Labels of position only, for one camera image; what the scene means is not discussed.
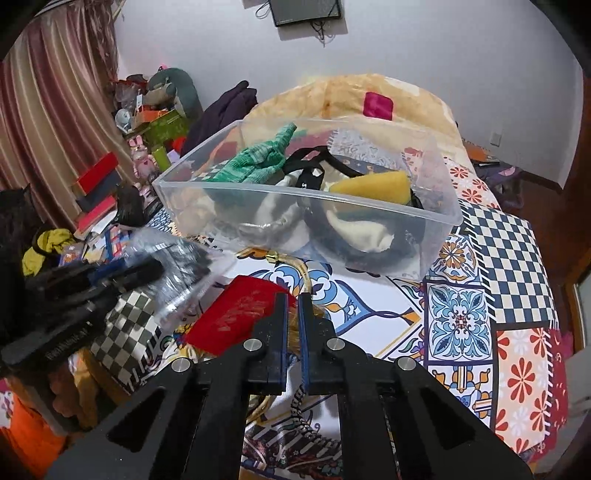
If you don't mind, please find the yellow green cloth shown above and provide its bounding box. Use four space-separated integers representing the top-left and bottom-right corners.
22 228 77 278

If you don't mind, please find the green cardboard box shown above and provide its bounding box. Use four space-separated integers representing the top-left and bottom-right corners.
137 108 191 145

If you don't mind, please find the yellow patterned pillow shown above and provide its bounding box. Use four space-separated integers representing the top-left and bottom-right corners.
244 73 463 155

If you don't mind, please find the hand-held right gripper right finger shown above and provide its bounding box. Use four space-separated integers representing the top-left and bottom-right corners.
298 292 536 480

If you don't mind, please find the striped brown curtain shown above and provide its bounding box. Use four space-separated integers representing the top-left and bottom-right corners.
0 17 136 219

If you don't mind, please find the stack of red boxes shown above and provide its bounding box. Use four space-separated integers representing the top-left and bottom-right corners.
69 152 122 234

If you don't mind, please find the black fuzzy ring band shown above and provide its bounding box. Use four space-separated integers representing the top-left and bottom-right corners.
304 198 428 276

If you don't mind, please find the dark brown bag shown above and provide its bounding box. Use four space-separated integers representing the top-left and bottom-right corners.
115 184 149 228

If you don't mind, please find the clear plastic bag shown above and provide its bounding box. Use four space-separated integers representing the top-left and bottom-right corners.
99 228 237 334

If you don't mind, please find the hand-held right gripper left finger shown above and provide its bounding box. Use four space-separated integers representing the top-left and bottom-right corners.
46 292 291 480

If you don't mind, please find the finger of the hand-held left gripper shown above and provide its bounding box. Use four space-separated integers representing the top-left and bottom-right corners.
39 288 124 325
25 257 165 294

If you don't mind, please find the black wall monitor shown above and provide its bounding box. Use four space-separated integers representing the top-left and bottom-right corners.
270 0 345 28

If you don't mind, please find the magenta cloth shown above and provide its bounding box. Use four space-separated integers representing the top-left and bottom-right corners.
363 91 394 120

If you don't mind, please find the pink plush toy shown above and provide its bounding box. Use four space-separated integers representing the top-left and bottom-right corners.
129 136 158 180

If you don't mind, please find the patchwork printed blanket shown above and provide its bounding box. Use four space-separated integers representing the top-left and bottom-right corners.
69 129 572 480

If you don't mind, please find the green knitted cloth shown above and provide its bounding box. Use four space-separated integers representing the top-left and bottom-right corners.
210 122 297 186

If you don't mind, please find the orange cloth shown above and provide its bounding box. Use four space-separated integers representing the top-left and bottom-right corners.
0 390 66 468

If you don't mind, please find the green plush toy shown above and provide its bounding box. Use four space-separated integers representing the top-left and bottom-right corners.
147 68 204 121

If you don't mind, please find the yellow sponge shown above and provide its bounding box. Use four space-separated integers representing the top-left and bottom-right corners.
329 171 413 209

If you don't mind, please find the red velvet pouch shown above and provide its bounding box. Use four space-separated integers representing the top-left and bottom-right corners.
185 276 297 357

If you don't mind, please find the white bag with black straps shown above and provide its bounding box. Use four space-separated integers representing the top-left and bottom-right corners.
238 147 370 252

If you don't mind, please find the dark cloth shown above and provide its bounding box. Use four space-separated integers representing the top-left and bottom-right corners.
0 185 35 342

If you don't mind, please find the dark purple jacket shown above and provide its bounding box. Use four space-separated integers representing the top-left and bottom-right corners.
185 80 259 155

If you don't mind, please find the clear plastic storage box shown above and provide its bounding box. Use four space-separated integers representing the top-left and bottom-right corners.
152 117 462 280

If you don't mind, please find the black monitor cable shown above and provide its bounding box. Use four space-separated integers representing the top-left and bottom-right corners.
311 20 339 46

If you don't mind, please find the dark purple stool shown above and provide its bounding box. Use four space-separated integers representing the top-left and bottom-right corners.
475 162 528 214

